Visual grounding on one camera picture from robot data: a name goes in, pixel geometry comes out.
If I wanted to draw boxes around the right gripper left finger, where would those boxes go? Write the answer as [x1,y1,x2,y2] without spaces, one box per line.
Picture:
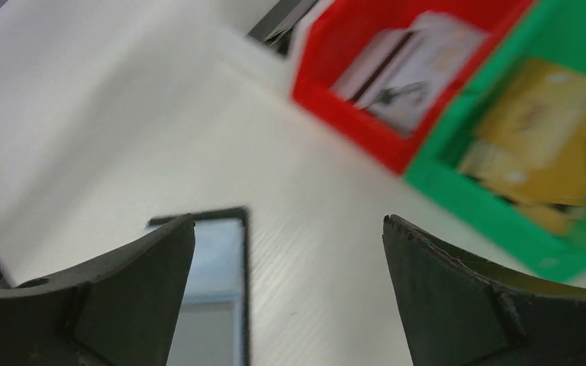
[0,215,195,365]

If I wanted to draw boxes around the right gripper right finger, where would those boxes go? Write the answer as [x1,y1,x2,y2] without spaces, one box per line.
[382,215,586,365]

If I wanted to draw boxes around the black leather card holder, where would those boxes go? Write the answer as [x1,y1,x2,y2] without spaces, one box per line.
[167,207,251,366]

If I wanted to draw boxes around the cards in green bin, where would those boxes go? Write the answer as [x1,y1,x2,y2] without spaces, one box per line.
[457,58,586,236]

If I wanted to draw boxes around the cards in red bin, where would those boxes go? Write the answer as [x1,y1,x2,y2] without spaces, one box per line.
[332,11,488,135]

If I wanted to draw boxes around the green plastic bin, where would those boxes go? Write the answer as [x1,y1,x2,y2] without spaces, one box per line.
[404,1,586,281]

